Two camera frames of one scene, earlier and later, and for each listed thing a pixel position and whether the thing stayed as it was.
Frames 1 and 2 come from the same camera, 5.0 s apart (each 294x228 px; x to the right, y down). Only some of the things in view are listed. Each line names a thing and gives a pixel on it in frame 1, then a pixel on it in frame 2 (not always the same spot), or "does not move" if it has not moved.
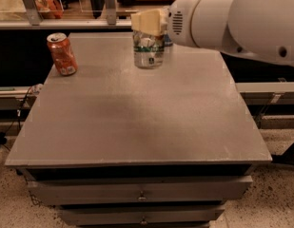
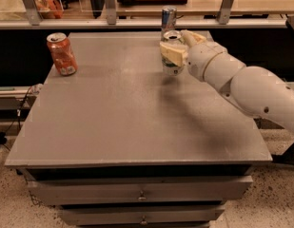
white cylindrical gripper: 179,22 to 201,60
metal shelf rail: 63,24 does not move
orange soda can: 64,54 does not move
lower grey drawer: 138,216 does not move
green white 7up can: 147,49 to 169,68
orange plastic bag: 49,8 does not move
